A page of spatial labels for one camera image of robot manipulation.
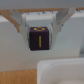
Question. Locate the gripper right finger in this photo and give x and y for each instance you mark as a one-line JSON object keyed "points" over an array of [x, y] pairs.
{"points": [[57, 24]]}

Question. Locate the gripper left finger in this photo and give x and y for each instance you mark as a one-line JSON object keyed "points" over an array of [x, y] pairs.
{"points": [[20, 24]]}

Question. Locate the purple block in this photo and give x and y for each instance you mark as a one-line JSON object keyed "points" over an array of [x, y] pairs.
{"points": [[39, 39]]}

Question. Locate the white plastic box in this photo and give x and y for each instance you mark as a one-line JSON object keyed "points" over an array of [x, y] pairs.
{"points": [[63, 71]]}

